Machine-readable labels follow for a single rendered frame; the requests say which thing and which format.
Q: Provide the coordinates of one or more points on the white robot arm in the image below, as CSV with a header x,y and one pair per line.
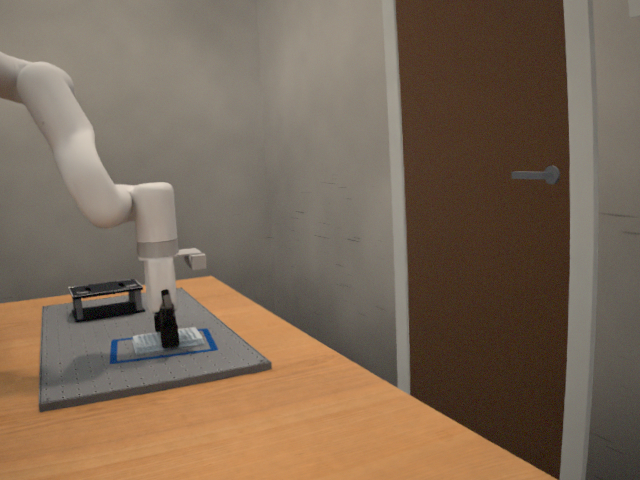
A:
x,y
70,135

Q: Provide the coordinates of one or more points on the blue rectangular tape outline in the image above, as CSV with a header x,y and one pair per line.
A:
x,y
114,345

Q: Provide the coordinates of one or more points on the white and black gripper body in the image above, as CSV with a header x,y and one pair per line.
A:
x,y
159,275

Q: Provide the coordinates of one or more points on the black raised platform on two legs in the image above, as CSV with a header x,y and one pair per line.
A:
x,y
134,305

